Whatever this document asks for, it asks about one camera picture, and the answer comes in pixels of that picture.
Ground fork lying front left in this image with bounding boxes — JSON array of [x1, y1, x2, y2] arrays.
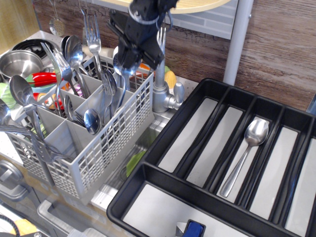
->
[[0, 125, 72, 163]]

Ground steel fork by faucet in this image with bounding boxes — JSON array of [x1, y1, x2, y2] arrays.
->
[[157, 27, 166, 54]]

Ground steel pot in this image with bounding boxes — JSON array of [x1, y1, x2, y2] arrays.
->
[[0, 50, 44, 80]]

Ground silver faucet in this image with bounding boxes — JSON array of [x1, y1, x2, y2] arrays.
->
[[153, 59, 185, 113]]

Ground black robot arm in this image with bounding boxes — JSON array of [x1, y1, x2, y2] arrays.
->
[[108, 0, 177, 75]]

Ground yellow toy corn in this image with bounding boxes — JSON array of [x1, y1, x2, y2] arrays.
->
[[164, 66, 177, 89]]

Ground green toy cabbage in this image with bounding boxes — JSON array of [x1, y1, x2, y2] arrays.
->
[[0, 82, 16, 109]]

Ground red toy pepper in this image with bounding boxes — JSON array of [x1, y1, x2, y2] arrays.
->
[[26, 72, 57, 87]]

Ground tall steel fork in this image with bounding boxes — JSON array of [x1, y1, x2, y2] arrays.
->
[[84, 14, 103, 80]]

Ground black stove burner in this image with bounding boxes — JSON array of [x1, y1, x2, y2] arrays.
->
[[12, 39, 55, 59]]

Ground light wooden shelf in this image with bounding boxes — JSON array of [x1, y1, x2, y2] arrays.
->
[[101, 0, 230, 14]]

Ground grey plastic cutlery basket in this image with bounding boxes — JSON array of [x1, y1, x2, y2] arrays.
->
[[9, 68, 154, 204]]

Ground steel spoon left side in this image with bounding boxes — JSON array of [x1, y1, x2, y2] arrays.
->
[[9, 75, 47, 110]]

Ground hanging slotted ladle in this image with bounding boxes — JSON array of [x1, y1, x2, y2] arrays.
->
[[49, 0, 65, 37]]

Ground grey metal post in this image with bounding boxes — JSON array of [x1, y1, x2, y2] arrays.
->
[[223, 0, 254, 85]]

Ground blue handled tool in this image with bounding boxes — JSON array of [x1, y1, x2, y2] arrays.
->
[[175, 219, 206, 237]]

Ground small spoon front compartment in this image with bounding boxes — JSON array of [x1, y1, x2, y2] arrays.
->
[[84, 109, 101, 135]]

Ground green sponge in sink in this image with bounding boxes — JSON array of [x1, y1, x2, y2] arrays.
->
[[126, 151, 146, 177]]

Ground steel fork middle left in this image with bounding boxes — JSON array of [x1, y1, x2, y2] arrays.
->
[[41, 42, 78, 98]]

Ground steel spoon in tray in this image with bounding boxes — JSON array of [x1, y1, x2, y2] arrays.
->
[[220, 118, 269, 198]]

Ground black cutlery tray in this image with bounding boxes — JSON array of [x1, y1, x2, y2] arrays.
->
[[107, 79, 316, 237]]

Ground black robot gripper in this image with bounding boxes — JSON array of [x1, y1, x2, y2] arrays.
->
[[108, 9, 164, 74]]

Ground large steel spoon upright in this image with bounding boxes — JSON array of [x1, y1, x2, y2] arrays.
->
[[65, 36, 89, 98]]

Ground big steel spoon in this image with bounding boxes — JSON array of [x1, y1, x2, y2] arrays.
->
[[113, 46, 129, 112]]

